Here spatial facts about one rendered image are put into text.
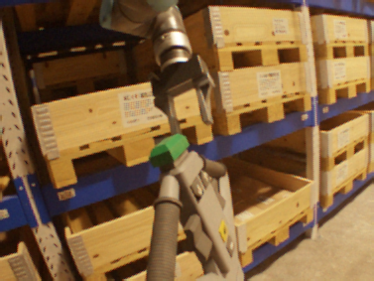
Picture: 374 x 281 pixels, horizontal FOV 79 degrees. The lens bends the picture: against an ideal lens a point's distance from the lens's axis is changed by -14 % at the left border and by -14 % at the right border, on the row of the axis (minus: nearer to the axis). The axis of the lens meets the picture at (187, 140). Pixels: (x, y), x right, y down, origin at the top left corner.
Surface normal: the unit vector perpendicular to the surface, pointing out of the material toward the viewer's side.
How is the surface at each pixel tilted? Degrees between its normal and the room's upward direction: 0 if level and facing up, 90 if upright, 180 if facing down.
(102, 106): 90
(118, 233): 90
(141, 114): 90
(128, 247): 90
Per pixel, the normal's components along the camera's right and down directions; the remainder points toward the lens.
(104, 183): 0.50, 0.13
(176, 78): -0.44, -0.21
